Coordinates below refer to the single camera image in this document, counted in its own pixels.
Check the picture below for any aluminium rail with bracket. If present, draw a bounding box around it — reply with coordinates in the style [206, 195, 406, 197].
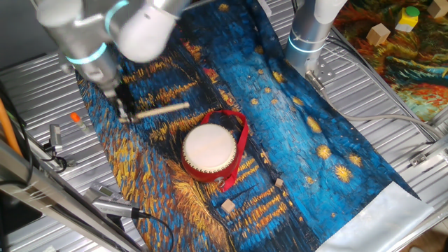
[408, 134, 448, 168]

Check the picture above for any pale wooden block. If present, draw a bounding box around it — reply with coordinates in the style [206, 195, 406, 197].
[426, 0, 448, 20]

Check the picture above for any orange green painting print cloth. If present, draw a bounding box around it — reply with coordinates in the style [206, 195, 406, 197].
[331, 0, 448, 123]

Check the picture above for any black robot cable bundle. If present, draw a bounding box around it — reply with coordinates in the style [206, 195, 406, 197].
[324, 34, 437, 144]

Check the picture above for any small grey camera on stand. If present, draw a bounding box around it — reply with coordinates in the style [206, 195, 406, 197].
[48, 123, 76, 168]

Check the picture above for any aluminium frame rail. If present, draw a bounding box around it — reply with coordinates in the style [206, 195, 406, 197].
[0, 139, 143, 252]

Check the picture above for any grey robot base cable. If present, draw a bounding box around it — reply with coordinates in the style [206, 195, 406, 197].
[305, 71, 445, 140]

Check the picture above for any orange tube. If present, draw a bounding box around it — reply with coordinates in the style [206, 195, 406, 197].
[0, 97, 22, 158]

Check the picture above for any pale wooden drumstick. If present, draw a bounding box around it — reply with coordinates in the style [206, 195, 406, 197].
[118, 101, 191, 124]

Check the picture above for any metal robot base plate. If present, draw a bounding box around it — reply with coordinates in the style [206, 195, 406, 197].
[303, 55, 336, 84]

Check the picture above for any black coiled cable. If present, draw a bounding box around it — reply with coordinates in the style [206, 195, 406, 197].
[41, 145, 69, 174]

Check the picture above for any big wooden cube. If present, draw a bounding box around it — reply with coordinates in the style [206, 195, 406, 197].
[365, 22, 391, 47]

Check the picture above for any black microphone cable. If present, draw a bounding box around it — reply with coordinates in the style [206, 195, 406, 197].
[139, 211, 175, 252]

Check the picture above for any orange capped glue stick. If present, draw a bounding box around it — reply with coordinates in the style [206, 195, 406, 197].
[69, 111, 90, 134]

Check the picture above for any larger plain wooden cube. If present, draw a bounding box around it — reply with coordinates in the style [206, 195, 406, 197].
[220, 198, 237, 215]

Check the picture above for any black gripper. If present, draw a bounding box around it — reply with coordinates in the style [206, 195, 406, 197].
[113, 81, 141, 124]

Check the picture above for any red drum with white head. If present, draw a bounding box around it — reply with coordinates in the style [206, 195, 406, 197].
[180, 122, 243, 184]

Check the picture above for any red drum strap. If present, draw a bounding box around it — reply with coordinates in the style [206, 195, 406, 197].
[199, 109, 251, 193]

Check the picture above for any yellow block with green cap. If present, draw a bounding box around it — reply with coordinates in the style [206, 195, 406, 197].
[395, 5, 421, 34]

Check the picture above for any blue starry painting print cloth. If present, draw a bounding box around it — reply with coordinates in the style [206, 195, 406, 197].
[74, 0, 435, 252]

